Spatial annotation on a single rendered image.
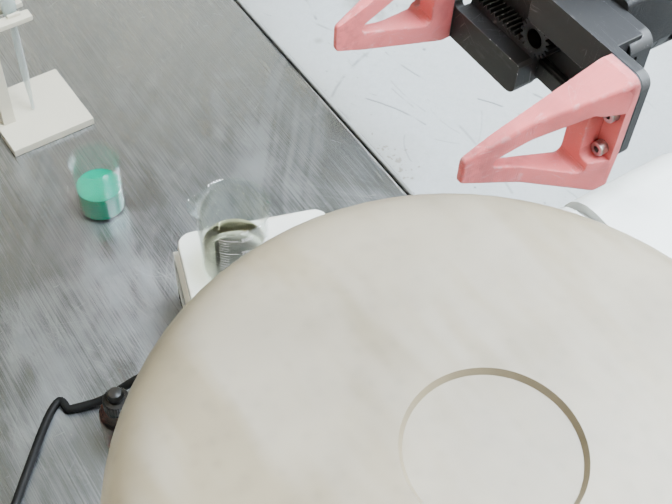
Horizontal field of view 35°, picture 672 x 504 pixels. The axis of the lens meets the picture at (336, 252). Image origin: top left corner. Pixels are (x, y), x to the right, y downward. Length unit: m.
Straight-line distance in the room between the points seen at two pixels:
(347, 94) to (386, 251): 0.91
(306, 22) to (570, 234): 0.99
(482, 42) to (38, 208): 0.54
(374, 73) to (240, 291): 0.95
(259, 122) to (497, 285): 0.89
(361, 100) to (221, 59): 0.15
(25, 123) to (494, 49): 0.60
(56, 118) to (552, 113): 0.66
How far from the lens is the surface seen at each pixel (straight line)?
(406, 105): 1.06
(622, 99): 0.47
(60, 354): 0.89
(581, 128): 0.49
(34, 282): 0.94
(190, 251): 0.83
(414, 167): 1.01
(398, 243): 0.16
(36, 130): 1.04
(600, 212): 0.19
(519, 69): 0.54
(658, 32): 0.54
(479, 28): 0.55
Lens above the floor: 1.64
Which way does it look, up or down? 52 degrees down
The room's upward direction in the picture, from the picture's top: 4 degrees clockwise
